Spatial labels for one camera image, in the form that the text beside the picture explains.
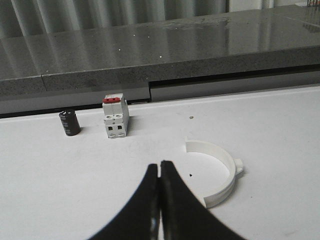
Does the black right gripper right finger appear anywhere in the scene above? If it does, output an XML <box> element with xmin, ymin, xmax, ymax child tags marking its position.
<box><xmin>159</xmin><ymin>160</ymin><xmax>243</xmax><ymax>240</ymax></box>

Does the white half-ring pipe clamp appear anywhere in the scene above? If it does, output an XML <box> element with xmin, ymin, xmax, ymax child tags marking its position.
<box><xmin>184</xmin><ymin>136</ymin><xmax>245</xmax><ymax>208</ymax></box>

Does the white circuit breaker red switch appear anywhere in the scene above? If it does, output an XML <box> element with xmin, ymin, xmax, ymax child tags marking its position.
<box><xmin>102</xmin><ymin>93</ymin><xmax>130</xmax><ymax>139</ymax></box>

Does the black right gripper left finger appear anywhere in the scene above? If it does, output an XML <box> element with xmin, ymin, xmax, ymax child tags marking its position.
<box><xmin>90</xmin><ymin>164</ymin><xmax>160</xmax><ymax>240</ymax></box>

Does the grey stone countertop ledge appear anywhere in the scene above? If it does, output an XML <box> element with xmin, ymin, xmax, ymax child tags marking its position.
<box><xmin>0</xmin><ymin>5</ymin><xmax>320</xmax><ymax>114</ymax></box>

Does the black cylindrical capacitor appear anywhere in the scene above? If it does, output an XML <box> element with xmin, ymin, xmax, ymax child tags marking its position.
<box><xmin>59</xmin><ymin>109</ymin><xmax>81</xmax><ymax>137</ymax></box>

